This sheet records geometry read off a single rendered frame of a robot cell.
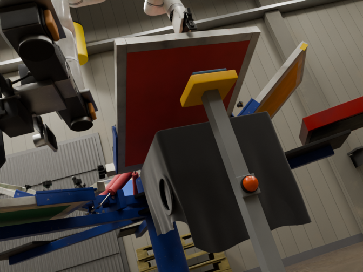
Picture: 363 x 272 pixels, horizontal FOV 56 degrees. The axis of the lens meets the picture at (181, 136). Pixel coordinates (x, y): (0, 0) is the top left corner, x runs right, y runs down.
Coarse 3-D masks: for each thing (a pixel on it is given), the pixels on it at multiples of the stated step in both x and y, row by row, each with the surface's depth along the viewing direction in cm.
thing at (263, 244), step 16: (192, 80) 87; (208, 80) 88; (224, 80) 89; (192, 96) 92; (208, 96) 91; (224, 96) 99; (208, 112) 92; (224, 112) 90; (224, 128) 88; (224, 144) 86; (224, 160) 88; (240, 160) 86; (240, 176) 82; (240, 192) 81; (256, 192) 82; (240, 208) 84; (256, 208) 81; (256, 224) 80; (256, 240) 79; (272, 240) 79; (272, 256) 78
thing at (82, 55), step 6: (78, 24) 592; (78, 30) 586; (78, 36) 580; (78, 42) 575; (84, 42) 588; (78, 48) 570; (84, 48) 580; (78, 54) 567; (84, 54) 574; (84, 60) 588
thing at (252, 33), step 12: (144, 36) 123; (156, 36) 124; (168, 36) 125; (180, 36) 126; (192, 36) 127; (204, 36) 128; (216, 36) 130; (228, 36) 132; (240, 36) 134; (252, 36) 137; (120, 48) 119; (132, 48) 121; (144, 48) 123; (156, 48) 125; (168, 48) 127; (252, 48) 142; (120, 60) 123; (120, 72) 128; (240, 72) 151; (120, 84) 132; (240, 84) 157; (120, 96) 137; (120, 108) 142; (228, 108) 168; (120, 120) 148; (120, 132) 154; (120, 144) 160; (120, 156) 167; (120, 168) 175; (132, 168) 179
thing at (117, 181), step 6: (120, 174) 238; (126, 174) 225; (132, 174) 264; (138, 174) 265; (114, 180) 233; (120, 180) 220; (126, 180) 258; (132, 180) 267; (108, 186) 228; (114, 186) 215; (120, 186) 219; (108, 192) 214; (114, 192) 213
